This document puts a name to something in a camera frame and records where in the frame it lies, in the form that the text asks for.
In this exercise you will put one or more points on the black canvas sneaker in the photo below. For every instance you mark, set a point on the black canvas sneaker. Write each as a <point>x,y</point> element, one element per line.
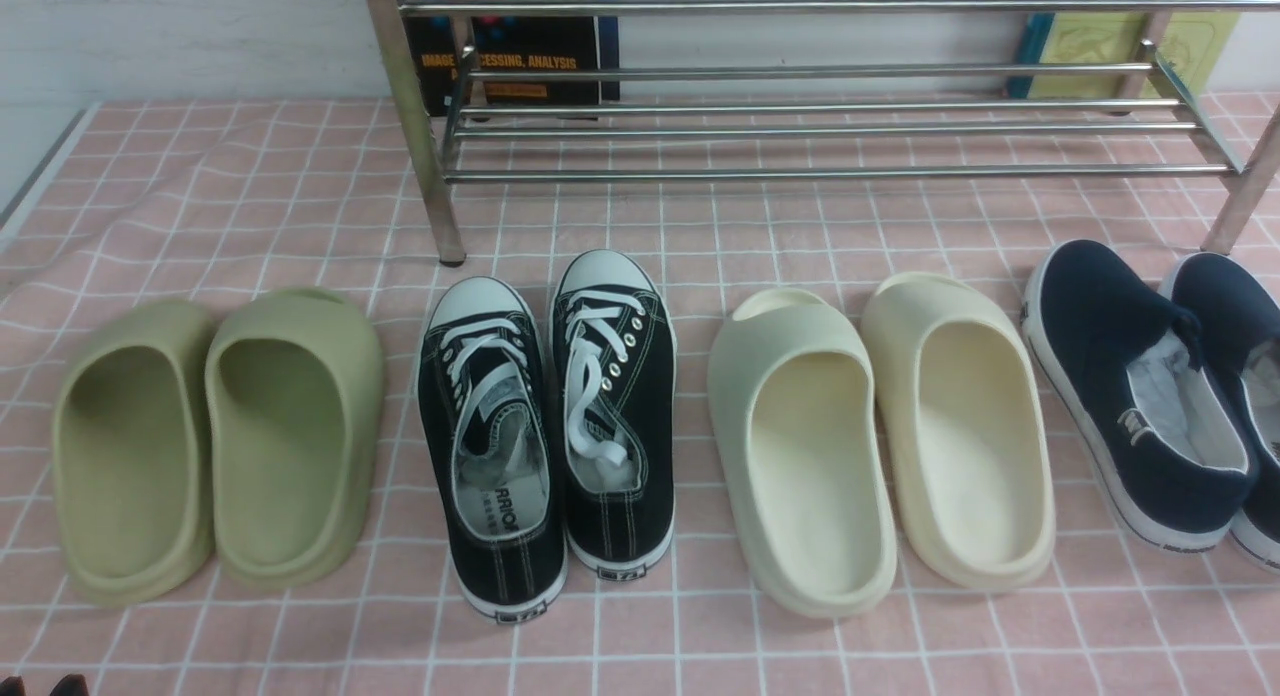
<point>613,348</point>
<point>480,390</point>

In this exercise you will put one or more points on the left navy slip-on shoe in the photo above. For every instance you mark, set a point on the left navy slip-on shoe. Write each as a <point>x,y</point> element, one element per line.
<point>1129,365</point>

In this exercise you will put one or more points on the navy slip-on shoe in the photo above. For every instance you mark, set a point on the navy slip-on shoe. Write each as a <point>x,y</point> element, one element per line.
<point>1129,365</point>
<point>1239,337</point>

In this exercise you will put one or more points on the right navy slip-on shoe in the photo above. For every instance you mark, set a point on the right navy slip-on shoe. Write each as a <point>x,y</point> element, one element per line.
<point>1239,337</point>

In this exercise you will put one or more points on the silver metal shoe rack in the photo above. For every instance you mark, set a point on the silver metal shoe rack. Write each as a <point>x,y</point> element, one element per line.
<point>1154,102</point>

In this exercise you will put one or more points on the left cream slide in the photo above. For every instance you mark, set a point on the left cream slide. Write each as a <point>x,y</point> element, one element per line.
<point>791,397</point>

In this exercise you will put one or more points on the cream slide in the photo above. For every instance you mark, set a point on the cream slide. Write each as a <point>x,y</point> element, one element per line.
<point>791,397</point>
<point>964,424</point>

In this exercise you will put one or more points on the black image processing book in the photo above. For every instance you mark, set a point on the black image processing book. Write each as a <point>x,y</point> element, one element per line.
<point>509,43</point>

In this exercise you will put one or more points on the right cream slide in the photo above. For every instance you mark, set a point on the right cream slide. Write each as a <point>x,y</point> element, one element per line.
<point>964,424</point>

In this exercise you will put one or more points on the right olive green slide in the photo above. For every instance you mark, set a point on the right olive green slide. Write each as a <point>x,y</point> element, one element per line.
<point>295,384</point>

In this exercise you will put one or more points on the olive green slide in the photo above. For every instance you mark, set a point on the olive green slide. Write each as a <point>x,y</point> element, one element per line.
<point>131,455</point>
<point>295,384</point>

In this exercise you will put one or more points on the left olive green slide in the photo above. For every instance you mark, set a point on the left olive green slide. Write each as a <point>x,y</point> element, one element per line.
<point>131,455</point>

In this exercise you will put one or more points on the teal yellow book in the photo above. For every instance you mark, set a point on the teal yellow book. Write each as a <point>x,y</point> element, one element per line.
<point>1192,44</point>

